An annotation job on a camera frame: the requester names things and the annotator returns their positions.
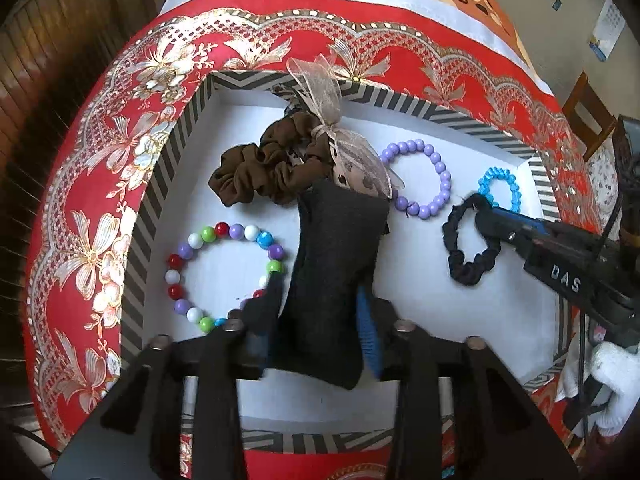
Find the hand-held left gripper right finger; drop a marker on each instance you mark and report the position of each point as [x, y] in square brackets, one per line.
[369, 332]

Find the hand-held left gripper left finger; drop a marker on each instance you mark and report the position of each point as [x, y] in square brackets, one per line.
[260, 320]

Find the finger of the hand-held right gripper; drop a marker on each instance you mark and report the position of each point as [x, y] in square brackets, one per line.
[505, 237]
[530, 226]

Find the black scrunchie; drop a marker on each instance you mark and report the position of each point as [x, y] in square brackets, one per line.
[457, 265]

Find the striped white tray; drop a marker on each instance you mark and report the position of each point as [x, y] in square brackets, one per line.
[425, 310]

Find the black cloth pouch with ribbon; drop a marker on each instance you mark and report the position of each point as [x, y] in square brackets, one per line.
[335, 270]

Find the brown scrunchie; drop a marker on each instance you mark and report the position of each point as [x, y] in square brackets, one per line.
[235, 180]

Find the beige organza bow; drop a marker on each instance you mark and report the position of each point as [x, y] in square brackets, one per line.
[320, 95]

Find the person's right hand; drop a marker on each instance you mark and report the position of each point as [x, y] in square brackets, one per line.
[615, 380]

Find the floral patterned cloth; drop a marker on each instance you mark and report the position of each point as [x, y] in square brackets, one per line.
[605, 180]

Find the wooden chair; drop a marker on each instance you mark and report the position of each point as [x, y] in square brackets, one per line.
[590, 110]

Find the red floral tablecloth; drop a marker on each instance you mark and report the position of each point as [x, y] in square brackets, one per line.
[90, 170]

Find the wall calendar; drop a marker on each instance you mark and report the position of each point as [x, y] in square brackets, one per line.
[607, 30]

